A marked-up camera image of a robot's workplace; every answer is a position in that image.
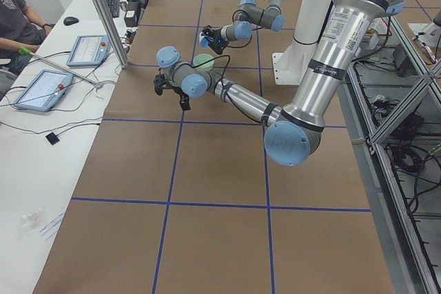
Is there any aluminium frame post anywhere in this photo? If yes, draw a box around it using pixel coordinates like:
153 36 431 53
92 0 129 69

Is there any aluminium frame rack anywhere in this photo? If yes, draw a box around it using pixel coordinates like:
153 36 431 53
348 18 440 293

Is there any black box with label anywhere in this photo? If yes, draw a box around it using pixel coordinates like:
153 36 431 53
124 1 141 28

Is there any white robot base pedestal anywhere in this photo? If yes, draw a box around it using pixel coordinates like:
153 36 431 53
273 0 332 85

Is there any small black square device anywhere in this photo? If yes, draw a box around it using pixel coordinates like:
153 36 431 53
45 132 59 145

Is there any blue teach pendant far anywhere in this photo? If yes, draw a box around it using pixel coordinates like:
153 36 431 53
66 35 111 67

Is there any light blue plastic cup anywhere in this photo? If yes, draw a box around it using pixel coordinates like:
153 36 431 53
199 32 209 49

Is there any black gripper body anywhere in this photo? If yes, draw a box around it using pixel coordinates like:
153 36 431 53
158 74 183 95
206 28 228 54

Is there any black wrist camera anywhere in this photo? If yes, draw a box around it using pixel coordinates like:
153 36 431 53
179 94 191 112

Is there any black computer mouse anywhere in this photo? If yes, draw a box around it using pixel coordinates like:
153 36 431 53
63 16 79 26

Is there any blue teach pendant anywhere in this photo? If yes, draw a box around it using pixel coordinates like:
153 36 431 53
13 70 74 112
66 35 111 67

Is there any green handled metal rod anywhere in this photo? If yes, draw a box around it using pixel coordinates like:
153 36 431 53
19 46 103 88

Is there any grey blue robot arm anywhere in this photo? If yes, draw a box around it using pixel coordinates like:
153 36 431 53
199 0 285 55
154 0 404 166

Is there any seated person grey shirt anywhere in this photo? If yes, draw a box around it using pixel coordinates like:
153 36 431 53
1 0 53 75

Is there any light green ceramic bowl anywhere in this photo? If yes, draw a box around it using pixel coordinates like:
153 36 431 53
192 53 215 71

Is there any black camera cable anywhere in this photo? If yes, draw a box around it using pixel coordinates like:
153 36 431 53
192 54 232 83

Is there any blue teach pendant near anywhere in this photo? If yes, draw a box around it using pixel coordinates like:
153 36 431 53
13 70 74 112

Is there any clear plastic bag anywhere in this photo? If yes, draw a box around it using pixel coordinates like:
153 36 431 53
17 207 47 240

